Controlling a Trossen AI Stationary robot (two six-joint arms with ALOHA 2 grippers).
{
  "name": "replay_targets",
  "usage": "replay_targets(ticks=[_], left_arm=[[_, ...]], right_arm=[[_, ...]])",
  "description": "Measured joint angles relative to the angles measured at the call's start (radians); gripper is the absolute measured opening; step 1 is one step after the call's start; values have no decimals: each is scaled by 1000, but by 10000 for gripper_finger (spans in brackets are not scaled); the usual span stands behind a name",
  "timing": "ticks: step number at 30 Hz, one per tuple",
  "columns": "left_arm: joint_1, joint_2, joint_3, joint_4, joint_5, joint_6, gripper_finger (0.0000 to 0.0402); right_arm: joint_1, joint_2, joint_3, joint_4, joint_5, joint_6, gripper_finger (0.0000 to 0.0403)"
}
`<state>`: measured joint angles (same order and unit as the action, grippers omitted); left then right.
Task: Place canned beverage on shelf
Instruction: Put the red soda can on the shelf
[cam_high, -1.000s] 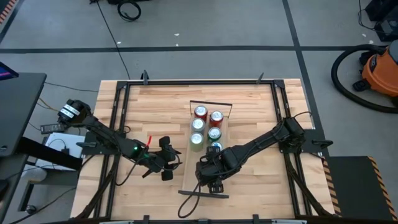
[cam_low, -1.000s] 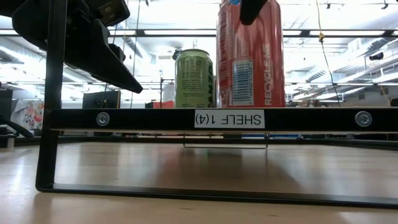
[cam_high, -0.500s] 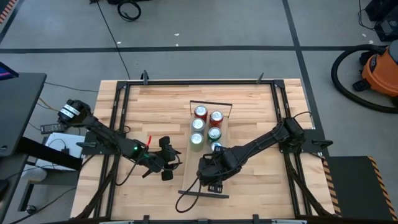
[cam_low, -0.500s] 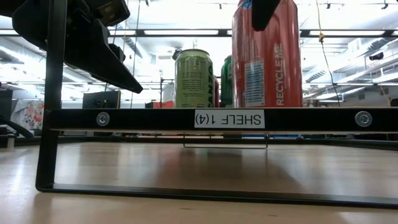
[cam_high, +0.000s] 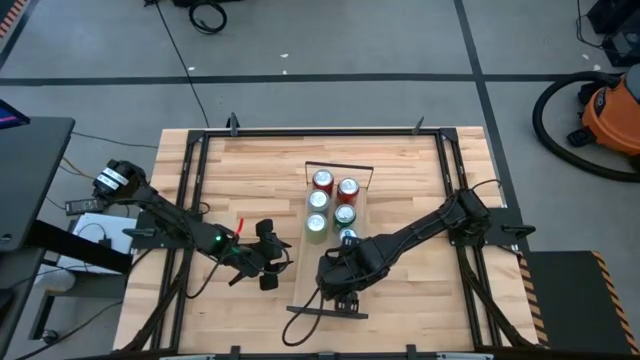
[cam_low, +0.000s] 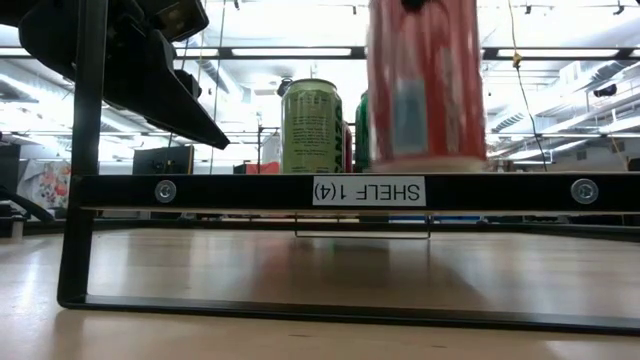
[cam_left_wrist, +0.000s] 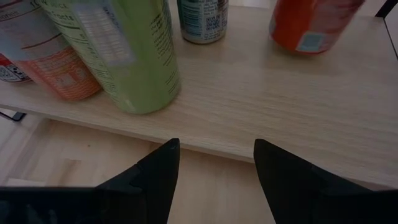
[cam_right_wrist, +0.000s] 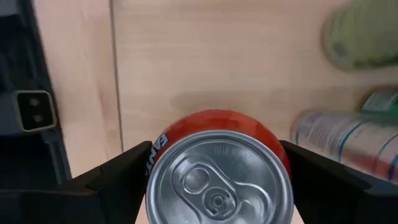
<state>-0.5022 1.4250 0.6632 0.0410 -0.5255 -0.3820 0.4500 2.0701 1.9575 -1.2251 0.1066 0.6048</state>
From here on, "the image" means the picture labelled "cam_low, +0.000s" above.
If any black curved tube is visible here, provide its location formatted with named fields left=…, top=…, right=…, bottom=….
left=0, top=184, right=56, bottom=224

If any silver beverage can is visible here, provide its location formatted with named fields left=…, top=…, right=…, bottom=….
left=261, top=132, right=283, bottom=174

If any floral patterned cloth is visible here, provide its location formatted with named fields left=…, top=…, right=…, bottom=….
left=19, top=159, right=74, bottom=214

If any black table rail frame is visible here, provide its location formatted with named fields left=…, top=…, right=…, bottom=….
left=22, top=217, right=640, bottom=242

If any dark red beverage can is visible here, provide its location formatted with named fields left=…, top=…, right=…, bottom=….
left=341, top=122, right=355, bottom=174

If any light green beverage can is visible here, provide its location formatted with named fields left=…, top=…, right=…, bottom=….
left=279, top=78, right=345, bottom=175

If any black cabinet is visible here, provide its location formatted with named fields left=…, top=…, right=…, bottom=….
left=0, top=142, right=22, bottom=201

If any orange box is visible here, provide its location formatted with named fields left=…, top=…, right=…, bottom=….
left=233, top=161, right=282, bottom=175

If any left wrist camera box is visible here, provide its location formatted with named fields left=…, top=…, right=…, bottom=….
left=147, top=0, right=211, bottom=44

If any black overhead rail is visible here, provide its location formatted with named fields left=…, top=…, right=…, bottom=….
left=0, top=45, right=640, bottom=62

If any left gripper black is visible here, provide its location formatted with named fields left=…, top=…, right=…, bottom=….
left=18, top=0, right=232, bottom=151

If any black monitor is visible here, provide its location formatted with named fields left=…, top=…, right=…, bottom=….
left=132, top=144, right=195, bottom=175

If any yellow hanging cord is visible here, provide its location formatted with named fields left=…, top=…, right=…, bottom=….
left=506, top=0, right=550, bottom=172

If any dark green beverage can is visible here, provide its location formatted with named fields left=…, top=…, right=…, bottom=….
left=353, top=91, right=372, bottom=174

